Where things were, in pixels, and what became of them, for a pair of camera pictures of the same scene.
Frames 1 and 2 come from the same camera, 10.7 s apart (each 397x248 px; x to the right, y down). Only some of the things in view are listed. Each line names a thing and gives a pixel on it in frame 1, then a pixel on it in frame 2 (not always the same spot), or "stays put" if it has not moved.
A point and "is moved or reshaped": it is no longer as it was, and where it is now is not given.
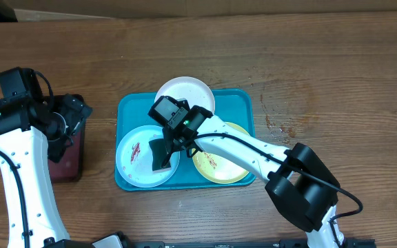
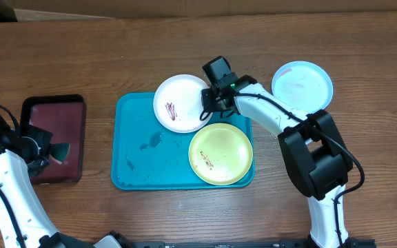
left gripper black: [75, 111] → [44, 136]
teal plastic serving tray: [232, 106] stays put
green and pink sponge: [158, 149] is moved or reshaped
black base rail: [287, 244] stays put
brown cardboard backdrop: [201, 9] stays put
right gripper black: [172, 143] → [207, 98]
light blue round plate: [134, 156] → [304, 85]
